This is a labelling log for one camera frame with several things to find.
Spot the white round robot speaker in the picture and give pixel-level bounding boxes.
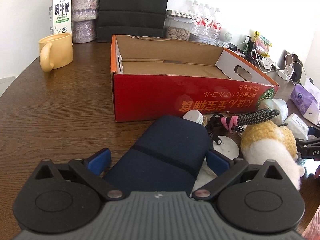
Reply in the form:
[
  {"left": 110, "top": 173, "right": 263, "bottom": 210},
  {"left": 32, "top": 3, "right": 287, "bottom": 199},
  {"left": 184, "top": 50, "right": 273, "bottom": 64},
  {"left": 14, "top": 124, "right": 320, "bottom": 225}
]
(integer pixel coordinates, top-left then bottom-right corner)
[{"left": 220, "top": 31, "right": 233, "bottom": 48}]

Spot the white face mask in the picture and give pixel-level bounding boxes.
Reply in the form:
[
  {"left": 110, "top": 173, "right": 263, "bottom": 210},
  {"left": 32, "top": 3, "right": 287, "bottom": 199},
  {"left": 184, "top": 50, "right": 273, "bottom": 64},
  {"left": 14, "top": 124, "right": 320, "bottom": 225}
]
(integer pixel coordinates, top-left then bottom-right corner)
[{"left": 260, "top": 57, "right": 273, "bottom": 73}]

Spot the white plastic container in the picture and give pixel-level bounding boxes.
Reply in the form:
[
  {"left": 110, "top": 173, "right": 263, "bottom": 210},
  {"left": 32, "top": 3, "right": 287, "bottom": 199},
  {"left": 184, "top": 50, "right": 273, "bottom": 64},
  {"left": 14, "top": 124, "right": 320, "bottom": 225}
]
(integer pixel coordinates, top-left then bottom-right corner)
[{"left": 284, "top": 114, "right": 308, "bottom": 140}]

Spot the black upright device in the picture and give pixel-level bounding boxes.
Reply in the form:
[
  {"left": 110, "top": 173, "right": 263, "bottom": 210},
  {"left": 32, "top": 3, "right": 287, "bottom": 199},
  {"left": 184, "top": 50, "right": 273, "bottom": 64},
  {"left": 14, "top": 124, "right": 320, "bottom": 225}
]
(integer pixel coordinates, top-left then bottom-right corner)
[{"left": 244, "top": 35, "right": 254, "bottom": 53}]

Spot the clear container of seeds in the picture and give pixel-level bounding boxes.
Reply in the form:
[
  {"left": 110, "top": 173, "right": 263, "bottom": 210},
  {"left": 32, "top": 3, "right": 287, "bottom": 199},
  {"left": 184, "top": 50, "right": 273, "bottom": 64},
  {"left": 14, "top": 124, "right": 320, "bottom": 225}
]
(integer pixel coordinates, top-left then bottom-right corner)
[{"left": 165, "top": 15, "right": 193, "bottom": 40}]

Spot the white round disc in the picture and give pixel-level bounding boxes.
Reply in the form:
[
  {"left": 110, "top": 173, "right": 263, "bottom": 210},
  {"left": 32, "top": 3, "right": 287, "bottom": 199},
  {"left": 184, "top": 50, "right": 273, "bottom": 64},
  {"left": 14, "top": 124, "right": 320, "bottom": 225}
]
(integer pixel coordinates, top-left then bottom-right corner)
[{"left": 212, "top": 135, "right": 240, "bottom": 159}]

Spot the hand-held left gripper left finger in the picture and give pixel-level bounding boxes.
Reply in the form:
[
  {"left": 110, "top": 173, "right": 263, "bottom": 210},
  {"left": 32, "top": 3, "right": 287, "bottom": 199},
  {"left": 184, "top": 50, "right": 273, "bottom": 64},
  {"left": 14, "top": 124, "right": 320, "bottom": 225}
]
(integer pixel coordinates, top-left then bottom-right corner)
[{"left": 34, "top": 148, "right": 125, "bottom": 202}]

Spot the red cardboard box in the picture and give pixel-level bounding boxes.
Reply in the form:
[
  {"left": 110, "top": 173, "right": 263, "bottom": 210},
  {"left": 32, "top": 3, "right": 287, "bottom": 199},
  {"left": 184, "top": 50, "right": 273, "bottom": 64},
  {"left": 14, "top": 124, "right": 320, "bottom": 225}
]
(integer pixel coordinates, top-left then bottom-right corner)
[{"left": 111, "top": 34, "right": 280, "bottom": 123}]

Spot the white printed box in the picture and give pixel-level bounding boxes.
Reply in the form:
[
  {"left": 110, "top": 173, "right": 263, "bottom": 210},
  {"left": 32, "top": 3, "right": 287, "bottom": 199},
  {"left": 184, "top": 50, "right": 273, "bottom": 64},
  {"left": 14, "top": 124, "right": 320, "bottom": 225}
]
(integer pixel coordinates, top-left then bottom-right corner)
[{"left": 189, "top": 31, "right": 220, "bottom": 45}]

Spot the yellow and white plush toy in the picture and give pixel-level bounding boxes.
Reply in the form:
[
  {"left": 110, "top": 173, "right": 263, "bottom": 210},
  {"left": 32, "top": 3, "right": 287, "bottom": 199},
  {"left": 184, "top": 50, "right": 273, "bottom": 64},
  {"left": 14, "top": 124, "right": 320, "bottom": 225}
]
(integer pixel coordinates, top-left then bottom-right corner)
[{"left": 240, "top": 120, "right": 305, "bottom": 189}]

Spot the yellow mug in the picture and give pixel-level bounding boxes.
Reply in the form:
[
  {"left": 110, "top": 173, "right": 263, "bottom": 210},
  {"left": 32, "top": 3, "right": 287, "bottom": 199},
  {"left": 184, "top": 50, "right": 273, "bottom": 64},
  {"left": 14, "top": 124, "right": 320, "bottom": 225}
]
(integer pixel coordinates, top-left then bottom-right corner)
[{"left": 38, "top": 32, "right": 74, "bottom": 72}]

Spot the navy blue pouch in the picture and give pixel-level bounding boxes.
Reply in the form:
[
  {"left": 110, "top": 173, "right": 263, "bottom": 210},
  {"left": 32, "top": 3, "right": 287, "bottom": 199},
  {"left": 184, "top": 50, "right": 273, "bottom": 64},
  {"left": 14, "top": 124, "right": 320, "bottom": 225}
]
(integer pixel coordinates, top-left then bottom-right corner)
[{"left": 103, "top": 115, "right": 211, "bottom": 198}]

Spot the crumpled white-green plastic bag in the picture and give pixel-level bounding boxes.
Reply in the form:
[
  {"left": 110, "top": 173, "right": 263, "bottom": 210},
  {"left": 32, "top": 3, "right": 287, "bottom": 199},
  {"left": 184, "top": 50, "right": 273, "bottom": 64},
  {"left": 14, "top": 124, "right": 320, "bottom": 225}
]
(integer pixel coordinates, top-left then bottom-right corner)
[{"left": 259, "top": 98, "right": 289, "bottom": 125}]

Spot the mottled purple vase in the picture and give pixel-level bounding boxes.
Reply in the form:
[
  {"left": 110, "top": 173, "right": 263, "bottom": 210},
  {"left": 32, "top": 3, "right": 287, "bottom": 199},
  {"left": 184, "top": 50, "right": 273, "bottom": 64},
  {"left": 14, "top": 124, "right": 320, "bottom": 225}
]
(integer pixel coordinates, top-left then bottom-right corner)
[{"left": 70, "top": 0, "right": 102, "bottom": 43}]

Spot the pink hair band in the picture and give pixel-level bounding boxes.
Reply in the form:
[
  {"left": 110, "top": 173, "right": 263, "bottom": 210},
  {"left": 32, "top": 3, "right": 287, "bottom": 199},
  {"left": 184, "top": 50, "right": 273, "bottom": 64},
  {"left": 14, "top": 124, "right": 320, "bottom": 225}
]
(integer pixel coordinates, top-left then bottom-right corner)
[{"left": 221, "top": 116, "right": 238, "bottom": 130}]

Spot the white milk carton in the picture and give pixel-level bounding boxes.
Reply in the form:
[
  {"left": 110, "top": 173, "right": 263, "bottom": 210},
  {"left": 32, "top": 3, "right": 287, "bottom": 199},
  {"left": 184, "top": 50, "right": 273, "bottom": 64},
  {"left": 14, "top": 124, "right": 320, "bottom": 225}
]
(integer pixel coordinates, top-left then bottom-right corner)
[{"left": 48, "top": 0, "right": 73, "bottom": 37}]

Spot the purple tissue pack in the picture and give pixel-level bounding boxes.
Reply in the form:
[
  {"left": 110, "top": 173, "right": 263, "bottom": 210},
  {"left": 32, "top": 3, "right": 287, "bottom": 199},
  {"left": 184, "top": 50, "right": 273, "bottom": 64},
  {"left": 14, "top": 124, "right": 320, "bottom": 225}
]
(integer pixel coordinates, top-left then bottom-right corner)
[{"left": 290, "top": 77, "right": 320, "bottom": 125}]

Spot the clear water bottle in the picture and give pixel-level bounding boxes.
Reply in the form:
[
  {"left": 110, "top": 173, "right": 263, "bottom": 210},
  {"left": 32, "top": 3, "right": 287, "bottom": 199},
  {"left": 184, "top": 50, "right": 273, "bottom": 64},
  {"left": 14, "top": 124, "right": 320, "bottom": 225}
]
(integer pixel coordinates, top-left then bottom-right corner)
[
  {"left": 210, "top": 7, "right": 223, "bottom": 39},
  {"left": 190, "top": 0, "right": 203, "bottom": 34},
  {"left": 200, "top": 4, "right": 213, "bottom": 37}
]

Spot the braided black cable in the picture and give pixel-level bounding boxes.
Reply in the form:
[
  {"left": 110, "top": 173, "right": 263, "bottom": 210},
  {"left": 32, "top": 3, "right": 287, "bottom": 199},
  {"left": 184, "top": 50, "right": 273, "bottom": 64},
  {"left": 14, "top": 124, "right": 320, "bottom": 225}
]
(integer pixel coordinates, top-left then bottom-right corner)
[{"left": 206, "top": 107, "right": 280, "bottom": 140}]

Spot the yellow snack bag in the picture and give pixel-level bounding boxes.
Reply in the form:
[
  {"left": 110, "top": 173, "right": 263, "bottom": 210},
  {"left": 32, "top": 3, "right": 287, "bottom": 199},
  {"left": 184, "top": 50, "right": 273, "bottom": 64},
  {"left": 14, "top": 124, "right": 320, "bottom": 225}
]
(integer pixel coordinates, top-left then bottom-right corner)
[{"left": 254, "top": 31, "right": 272, "bottom": 57}]

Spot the flat white box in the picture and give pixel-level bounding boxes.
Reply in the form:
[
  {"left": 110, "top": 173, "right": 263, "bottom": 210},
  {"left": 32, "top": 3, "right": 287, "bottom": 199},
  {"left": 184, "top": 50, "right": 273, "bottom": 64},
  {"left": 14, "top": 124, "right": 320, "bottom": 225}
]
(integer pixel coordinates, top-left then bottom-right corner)
[{"left": 165, "top": 9, "right": 198, "bottom": 20}]

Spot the black paper bag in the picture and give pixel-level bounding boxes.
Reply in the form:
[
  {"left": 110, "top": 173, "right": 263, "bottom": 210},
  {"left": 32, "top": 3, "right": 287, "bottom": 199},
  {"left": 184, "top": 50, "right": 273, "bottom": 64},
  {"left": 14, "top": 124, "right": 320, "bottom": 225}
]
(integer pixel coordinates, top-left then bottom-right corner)
[{"left": 96, "top": 0, "right": 172, "bottom": 43}]

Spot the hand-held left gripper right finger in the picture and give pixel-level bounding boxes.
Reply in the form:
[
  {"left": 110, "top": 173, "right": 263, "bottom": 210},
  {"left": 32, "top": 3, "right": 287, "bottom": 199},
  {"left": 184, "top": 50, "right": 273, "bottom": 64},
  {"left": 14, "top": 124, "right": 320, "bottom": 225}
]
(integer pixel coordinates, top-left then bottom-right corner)
[{"left": 191, "top": 150, "right": 290, "bottom": 202}]

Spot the white charger with cable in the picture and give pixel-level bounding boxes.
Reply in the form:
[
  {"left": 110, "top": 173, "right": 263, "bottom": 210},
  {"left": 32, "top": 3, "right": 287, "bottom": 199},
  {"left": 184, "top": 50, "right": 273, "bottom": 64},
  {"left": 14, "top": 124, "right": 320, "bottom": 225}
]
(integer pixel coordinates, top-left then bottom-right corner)
[{"left": 277, "top": 52, "right": 304, "bottom": 82}]

